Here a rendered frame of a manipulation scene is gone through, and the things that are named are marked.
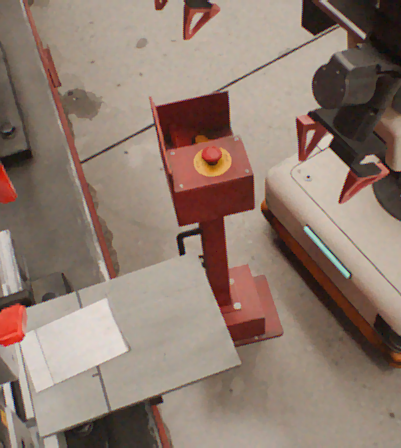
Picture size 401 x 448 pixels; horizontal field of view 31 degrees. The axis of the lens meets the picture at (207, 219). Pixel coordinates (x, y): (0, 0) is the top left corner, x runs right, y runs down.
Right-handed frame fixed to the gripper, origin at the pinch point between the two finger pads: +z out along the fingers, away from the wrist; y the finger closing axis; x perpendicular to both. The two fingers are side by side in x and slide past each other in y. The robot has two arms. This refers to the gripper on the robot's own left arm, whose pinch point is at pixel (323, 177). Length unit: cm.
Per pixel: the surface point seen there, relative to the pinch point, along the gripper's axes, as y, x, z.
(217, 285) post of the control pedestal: -30, 30, 69
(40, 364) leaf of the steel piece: 2.8, -43.3, 21.3
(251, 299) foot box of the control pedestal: -27, 43, 77
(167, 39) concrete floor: -140, 84, 69
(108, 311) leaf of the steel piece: 1.3, -33.5, 16.4
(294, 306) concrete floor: -23, 59, 82
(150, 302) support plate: 3.3, -28.7, 14.1
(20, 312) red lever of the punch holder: 12, -55, -5
